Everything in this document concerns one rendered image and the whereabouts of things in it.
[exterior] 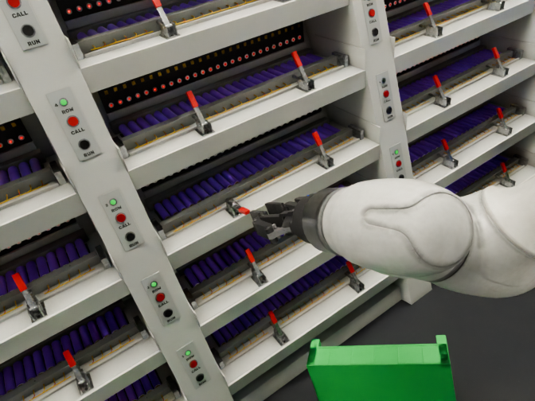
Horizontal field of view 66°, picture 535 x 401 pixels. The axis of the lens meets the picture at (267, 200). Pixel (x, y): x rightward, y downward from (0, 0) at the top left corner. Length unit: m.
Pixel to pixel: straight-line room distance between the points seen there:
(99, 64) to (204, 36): 0.20
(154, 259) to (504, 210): 0.63
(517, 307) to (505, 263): 0.85
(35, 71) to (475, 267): 0.71
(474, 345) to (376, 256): 0.86
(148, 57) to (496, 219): 0.62
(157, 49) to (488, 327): 1.08
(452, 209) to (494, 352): 0.86
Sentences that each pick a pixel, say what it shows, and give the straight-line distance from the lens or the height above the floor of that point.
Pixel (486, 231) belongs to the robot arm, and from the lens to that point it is 0.52.
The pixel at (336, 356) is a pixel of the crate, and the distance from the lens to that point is 1.00.
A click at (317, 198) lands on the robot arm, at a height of 0.68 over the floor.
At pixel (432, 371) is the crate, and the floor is 0.18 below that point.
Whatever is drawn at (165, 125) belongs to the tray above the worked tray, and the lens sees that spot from 0.89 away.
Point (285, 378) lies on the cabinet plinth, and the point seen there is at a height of 0.02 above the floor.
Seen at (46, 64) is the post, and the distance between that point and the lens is 0.80.
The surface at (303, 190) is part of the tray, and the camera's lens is 0.99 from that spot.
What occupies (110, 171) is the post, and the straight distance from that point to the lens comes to 0.81.
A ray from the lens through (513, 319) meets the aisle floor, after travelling 1.34.
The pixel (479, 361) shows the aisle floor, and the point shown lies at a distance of 1.23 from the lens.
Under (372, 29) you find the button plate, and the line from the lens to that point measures 1.08.
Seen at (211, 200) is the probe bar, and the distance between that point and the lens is 0.94.
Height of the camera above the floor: 0.91
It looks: 23 degrees down
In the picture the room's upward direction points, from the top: 18 degrees counter-clockwise
